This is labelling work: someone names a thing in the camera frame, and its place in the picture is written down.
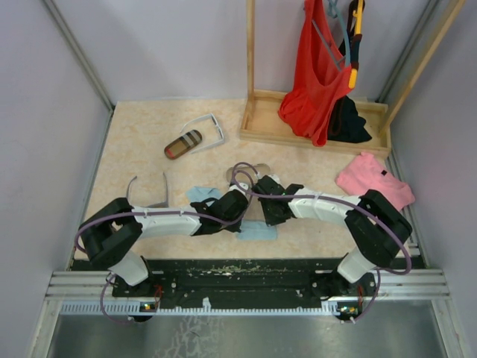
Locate light blue cloth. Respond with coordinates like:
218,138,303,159
236,220,278,241
186,186,222,202

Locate map print glasses case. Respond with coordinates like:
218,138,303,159
225,163,271,184

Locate blue-grey sunglasses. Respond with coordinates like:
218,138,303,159
126,172,172,209

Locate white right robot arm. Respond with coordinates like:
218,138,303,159
253,175,412,295

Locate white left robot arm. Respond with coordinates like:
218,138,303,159
76,183,249,296

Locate white sunglasses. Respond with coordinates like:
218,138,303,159
180,113,225,154

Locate plaid brown glasses case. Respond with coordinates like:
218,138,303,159
164,130,203,160

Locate wooden clothes rack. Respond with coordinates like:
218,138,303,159
239,1,464,159

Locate pink folded shirt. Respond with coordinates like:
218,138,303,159
335,152,415,210

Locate black garment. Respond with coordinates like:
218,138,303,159
327,96,372,144

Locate red garment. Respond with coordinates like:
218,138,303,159
278,1,351,147

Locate blue-grey hanger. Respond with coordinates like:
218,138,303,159
309,0,353,71

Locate yellow black hanger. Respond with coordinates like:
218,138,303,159
340,0,365,90

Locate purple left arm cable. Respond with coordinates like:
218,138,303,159
74,169,254,325

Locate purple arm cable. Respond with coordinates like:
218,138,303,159
74,169,254,325
230,161,414,324

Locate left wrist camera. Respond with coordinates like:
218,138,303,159
228,182,249,195

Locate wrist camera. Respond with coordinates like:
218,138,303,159
228,182,249,195
268,174,281,183

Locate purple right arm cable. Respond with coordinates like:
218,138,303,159
230,161,414,324

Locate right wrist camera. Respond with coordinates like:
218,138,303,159
268,174,281,183

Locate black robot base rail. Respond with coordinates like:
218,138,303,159
69,257,426,310

